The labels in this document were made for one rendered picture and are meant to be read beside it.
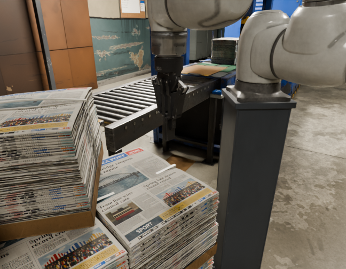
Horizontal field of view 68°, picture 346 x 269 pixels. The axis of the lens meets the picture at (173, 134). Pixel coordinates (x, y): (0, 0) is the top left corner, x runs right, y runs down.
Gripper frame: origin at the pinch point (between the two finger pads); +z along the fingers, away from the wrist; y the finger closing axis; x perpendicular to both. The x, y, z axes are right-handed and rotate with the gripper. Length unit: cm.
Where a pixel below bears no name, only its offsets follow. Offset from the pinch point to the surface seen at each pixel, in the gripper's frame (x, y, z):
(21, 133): -37.5, 4.3, -10.7
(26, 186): -38.9, 4.3, -0.4
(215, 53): 193, -143, 6
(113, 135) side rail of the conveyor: 6, -46, 20
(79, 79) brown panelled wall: 144, -419, 72
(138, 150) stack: -0.5, -16.0, 13.4
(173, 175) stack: -2.0, 4.1, 13.2
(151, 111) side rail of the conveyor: 35, -55, 17
